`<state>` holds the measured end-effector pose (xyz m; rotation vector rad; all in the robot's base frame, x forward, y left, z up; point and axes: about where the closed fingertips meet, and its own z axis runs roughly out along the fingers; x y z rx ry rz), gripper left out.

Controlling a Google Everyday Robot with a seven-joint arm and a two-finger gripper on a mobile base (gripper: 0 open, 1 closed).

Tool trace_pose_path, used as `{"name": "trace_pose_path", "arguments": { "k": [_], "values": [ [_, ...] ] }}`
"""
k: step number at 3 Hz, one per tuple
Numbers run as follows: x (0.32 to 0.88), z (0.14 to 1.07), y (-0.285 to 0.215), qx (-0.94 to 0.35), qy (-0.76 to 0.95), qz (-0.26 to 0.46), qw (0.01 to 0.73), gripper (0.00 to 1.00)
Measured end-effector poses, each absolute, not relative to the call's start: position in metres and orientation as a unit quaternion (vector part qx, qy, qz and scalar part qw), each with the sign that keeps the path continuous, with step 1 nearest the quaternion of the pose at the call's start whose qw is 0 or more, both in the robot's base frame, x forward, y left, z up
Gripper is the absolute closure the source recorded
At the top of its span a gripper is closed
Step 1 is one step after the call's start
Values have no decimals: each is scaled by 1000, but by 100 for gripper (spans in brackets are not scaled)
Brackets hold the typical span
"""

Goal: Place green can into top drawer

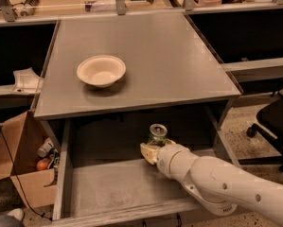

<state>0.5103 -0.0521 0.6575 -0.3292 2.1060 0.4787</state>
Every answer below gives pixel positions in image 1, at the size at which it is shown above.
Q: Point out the orange fruit in box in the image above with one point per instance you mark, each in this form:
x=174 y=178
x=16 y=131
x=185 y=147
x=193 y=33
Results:
x=42 y=164

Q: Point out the black office chair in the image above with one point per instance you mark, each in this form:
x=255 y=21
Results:
x=270 y=126

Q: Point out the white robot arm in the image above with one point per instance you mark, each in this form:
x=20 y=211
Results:
x=218 y=186

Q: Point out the green soda can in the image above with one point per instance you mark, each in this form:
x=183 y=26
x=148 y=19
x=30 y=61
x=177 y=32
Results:
x=158 y=135

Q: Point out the open grey top drawer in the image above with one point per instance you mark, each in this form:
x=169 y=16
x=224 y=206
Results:
x=104 y=180

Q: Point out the white shoe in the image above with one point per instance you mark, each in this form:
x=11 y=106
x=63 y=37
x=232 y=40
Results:
x=17 y=213

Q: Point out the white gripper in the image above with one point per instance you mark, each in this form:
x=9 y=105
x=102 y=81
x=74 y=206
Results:
x=165 y=159

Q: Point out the brown cardboard box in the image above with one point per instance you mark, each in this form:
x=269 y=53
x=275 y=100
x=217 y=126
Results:
x=20 y=138

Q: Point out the white bottle in box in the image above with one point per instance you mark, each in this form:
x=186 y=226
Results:
x=45 y=148

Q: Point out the grey cabinet with top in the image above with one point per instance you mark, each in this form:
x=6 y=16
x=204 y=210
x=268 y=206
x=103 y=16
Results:
x=167 y=63

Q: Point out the white paper on shelf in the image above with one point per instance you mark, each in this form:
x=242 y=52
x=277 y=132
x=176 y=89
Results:
x=27 y=82

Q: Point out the white paper bowl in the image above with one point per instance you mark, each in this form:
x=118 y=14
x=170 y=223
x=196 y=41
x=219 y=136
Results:
x=101 y=71

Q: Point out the handheld tool on desk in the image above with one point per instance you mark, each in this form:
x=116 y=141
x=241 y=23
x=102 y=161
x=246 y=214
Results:
x=29 y=7

